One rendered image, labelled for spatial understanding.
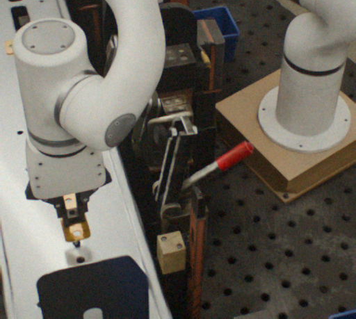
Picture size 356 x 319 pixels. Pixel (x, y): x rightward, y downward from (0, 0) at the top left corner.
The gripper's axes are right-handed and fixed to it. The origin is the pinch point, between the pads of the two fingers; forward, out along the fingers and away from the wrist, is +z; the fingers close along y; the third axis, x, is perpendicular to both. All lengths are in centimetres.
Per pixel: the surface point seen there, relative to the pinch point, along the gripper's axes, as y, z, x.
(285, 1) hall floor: -108, 109, -162
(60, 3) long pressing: -8, 9, -57
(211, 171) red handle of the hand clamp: -20.6, -2.0, 0.5
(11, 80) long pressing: 4.2, 9.2, -37.9
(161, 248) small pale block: -11.0, 2.8, 8.3
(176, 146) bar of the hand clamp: -15.0, -9.8, 1.2
